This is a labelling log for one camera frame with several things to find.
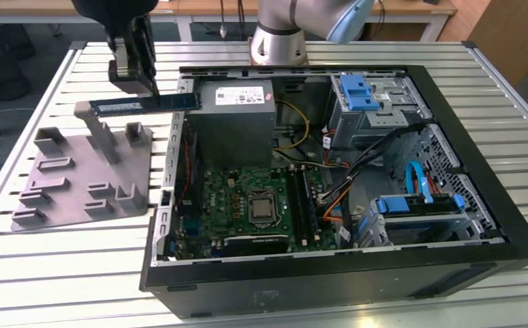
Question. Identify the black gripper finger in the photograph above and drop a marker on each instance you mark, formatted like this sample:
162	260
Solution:
137	48
150	51

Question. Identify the black RAM slot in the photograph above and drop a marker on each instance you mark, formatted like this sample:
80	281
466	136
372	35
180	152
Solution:
296	212
304	212

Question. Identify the gray power supply unit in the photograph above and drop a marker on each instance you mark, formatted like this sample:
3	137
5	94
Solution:
232	136

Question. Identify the gray parts rack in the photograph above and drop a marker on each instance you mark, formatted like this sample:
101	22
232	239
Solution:
77	171

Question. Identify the blue drive latch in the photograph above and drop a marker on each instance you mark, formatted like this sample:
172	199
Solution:
357	92

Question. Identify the green motherboard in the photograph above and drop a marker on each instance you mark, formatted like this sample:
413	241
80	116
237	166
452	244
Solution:
221	205

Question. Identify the CPU socket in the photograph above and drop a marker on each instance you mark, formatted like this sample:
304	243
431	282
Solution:
261	193

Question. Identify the silver CPU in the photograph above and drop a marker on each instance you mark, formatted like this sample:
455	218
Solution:
261	208

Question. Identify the blue board connector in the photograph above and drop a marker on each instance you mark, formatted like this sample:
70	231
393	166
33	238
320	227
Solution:
193	228

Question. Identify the silver drive cage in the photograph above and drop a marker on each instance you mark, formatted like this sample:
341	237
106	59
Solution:
383	119

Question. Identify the black graphics card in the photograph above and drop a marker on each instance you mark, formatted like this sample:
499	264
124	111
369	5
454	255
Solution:
255	244

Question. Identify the hard disk in blue carrier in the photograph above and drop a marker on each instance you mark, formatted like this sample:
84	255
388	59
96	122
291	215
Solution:
395	206

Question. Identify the black PC case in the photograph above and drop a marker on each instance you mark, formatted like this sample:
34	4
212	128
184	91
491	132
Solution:
292	290

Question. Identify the silver disk bay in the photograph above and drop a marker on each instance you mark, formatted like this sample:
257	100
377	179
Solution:
428	221

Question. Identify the brown wooden cabinet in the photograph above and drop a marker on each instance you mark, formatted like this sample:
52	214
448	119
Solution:
511	34

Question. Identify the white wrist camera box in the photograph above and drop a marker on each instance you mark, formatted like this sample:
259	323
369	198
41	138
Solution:
120	65

